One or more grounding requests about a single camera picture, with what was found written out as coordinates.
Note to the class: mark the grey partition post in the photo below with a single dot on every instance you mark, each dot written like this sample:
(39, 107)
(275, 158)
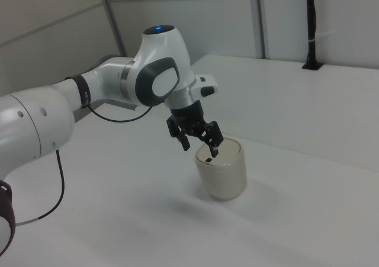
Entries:
(259, 18)
(114, 18)

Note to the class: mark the black pole with base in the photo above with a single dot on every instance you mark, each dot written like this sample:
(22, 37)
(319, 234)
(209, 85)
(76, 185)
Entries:
(311, 18)

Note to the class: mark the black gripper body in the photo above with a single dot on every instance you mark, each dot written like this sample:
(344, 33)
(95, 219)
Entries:
(188, 116)

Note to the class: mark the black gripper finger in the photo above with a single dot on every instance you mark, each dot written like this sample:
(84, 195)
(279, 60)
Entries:
(214, 135)
(177, 132)

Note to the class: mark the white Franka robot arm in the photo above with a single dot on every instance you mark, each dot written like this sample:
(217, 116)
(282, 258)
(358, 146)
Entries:
(44, 119)

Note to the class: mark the small white trash can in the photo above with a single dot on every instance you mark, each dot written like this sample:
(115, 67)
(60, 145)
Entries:
(226, 178)

